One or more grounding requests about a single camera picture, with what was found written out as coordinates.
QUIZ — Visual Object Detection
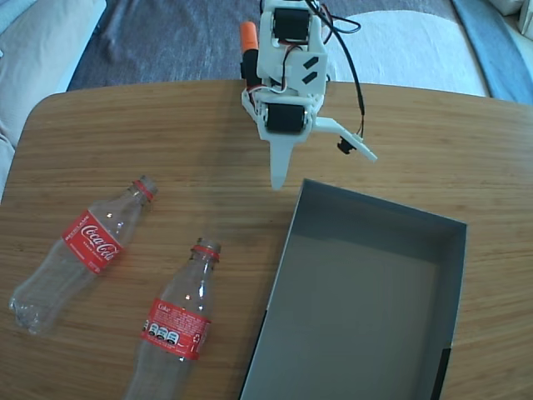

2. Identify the beige sofa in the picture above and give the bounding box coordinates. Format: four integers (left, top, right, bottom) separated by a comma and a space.
0, 0, 107, 205

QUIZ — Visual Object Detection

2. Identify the grey cardboard box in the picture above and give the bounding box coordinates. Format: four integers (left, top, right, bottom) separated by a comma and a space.
237, 177, 470, 400

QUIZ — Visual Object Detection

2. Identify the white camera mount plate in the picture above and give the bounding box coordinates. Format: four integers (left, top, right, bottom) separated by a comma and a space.
314, 116, 379, 163

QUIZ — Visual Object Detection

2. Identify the pale blue cushion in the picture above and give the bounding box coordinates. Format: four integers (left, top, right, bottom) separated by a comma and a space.
0, 0, 38, 37

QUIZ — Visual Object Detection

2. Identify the black camera cable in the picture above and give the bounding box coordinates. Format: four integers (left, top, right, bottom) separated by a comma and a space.
303, 0, 367, 137

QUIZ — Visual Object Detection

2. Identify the clear bottle Coke text label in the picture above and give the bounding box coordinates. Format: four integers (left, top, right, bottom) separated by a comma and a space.
122, 237, 222, 400

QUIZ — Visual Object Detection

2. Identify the clear bottle Coca-Cola logo label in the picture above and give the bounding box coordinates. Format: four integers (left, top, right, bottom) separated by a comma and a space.
8, 174, 160, 337

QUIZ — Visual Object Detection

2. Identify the grey and white rug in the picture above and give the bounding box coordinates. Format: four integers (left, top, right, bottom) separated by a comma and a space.
66, 0, 533, 105

